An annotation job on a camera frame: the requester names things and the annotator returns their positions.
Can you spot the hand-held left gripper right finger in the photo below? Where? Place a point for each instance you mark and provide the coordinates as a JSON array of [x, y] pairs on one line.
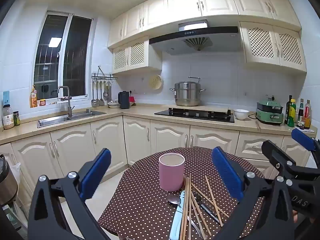
[[226, 172]]

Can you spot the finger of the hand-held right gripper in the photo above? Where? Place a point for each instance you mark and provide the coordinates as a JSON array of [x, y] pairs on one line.
[[302, 137], [275, 155]]

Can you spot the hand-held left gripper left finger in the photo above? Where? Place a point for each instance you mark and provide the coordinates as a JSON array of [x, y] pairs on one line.
[[96, 172]]

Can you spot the pile of wooden chopsticks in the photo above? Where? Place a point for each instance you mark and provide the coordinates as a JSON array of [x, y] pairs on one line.
[[186, 205]]

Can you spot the pink cup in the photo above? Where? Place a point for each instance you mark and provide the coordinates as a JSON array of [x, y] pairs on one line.
[[171, 175]]

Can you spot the light blue utensil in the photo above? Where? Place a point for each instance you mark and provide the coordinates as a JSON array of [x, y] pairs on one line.
[[176, 222]]

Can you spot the green bottle yellow cap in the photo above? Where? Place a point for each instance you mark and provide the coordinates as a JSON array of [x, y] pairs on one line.
[[291, 115]]

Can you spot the dark sauce bottle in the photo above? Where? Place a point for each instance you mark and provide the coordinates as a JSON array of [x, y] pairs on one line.
[[300, 110]]

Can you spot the dark olive oil bottle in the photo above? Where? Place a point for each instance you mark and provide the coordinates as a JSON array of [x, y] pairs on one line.
[[288, 110]]

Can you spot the cream lower kitchen cabinets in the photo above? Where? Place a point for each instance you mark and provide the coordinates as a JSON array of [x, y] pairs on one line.
[[72, 150]]

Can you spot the green electric cooker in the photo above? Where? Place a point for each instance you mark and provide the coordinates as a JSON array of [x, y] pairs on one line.
[[270, 112]]

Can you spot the brown polka dot tablecloth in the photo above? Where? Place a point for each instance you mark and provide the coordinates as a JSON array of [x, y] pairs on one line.
[[140, 187]]

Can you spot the white bowl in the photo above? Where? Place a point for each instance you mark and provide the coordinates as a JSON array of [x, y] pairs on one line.
[[241, 115]]

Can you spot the stainless steel sink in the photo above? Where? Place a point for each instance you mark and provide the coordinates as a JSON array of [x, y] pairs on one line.
[[65, 118]]

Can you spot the black gas stove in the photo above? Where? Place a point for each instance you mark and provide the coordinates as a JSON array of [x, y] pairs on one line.
[[195, 115]]

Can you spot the stacked white plates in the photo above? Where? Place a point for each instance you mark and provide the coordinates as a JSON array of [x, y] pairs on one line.
[[113, 105]]

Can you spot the metal kitchen faucet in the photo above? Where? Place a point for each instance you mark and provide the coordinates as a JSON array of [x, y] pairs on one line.
[[68, 102]]

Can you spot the black electric kettle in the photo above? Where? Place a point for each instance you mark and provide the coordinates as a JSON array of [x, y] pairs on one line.
[[123, 101]]

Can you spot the white plastic bag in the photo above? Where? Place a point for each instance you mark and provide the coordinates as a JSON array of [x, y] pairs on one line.
[[16, 172]]

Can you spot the small red container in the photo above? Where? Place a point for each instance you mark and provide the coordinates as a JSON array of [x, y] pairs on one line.
[[132, 100]]

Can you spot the stainless steel steamer pot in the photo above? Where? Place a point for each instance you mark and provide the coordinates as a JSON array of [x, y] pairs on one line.
[[187, 93]]

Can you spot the stainless steel appliance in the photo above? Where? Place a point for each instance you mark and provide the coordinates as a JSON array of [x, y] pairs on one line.
[[7, 185]]

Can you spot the small green jar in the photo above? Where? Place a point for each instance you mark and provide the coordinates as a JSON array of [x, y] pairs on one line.
[[16, 118]]

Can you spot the orange dish soap bottle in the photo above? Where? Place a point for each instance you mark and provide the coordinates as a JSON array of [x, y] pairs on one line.
[[33, 98]]

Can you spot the large cream lattice cabinet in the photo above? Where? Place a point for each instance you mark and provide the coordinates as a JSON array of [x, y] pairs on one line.
[[262, 42]]

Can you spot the large glass jar dark lid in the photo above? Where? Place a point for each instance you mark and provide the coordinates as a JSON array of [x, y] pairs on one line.
[[8, 118]]

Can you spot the light blue carton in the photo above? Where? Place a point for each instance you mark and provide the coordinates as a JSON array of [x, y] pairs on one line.
[[6, 97]]

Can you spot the dark kitchen window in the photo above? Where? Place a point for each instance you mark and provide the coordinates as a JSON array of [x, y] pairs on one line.
[[75, 55]]

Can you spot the small cream lattice cabinet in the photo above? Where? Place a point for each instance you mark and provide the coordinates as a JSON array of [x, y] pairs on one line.
[[135, 55]]

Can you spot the range hood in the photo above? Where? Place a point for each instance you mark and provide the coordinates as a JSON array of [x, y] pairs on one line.
[[195, 40]]

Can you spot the cream upper cabinet row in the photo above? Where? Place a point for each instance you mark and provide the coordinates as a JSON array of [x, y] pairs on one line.
[[212, 0]]

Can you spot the metal wall utensil rack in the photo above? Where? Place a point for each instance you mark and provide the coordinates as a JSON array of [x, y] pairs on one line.
[[103, 75]]

